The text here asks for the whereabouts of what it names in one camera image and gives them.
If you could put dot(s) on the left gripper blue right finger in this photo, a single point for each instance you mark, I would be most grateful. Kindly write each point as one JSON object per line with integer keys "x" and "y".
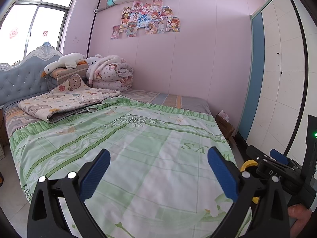
{"x": 226, "y": 173}

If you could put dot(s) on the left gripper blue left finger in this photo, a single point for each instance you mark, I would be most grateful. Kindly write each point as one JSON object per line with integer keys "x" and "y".
{"x": 91, "y": 174}

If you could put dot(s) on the bedroom window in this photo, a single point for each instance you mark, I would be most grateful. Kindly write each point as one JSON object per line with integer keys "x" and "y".
{"x": 31, "y": 23}

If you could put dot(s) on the person's right hand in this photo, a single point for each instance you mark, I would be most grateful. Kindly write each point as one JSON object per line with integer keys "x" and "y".
{"x": 302, "y": 216}

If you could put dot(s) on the cardboard box on floor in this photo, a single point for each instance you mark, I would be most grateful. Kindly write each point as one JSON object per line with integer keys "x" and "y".
{"x": 222, "y": 120}

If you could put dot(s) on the green floral bed quilt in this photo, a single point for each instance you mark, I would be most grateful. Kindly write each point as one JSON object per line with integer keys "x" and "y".
{"x": 159, "y": 182}

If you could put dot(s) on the folded bear print blanket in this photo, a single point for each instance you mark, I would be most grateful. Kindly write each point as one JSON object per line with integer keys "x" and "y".
{"x": 70, "y": 97}

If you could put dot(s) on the white wardrobe with blue edge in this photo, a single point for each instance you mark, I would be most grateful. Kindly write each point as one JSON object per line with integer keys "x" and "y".
{"x": 282, "y": 84}

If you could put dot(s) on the striped bed sheet mattress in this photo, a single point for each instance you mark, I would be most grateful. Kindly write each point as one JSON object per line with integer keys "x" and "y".
{"x": 13, "y": 118}

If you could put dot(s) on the folded pink floral comforter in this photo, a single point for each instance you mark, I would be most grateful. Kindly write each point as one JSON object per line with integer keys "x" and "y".
{"x": 110, "y": 72}

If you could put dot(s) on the striped brown pillow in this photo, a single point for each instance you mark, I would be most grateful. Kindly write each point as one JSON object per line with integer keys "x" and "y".
{"x": 60, "y": 75}

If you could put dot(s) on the white bear plush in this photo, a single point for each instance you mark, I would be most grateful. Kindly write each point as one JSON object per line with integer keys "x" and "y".
{"x": 92, "y": 60}

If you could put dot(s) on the white goose plush toy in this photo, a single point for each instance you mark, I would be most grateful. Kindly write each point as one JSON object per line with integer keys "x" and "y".
{"x": 68, "y": 61}

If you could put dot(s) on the blue tufted bed headboard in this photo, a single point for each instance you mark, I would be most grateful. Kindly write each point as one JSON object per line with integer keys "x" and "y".
{"x": 25, "y": 78}

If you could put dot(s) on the anime poster cluster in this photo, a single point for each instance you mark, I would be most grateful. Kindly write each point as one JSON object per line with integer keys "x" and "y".
{"x": 153, "y": 17}

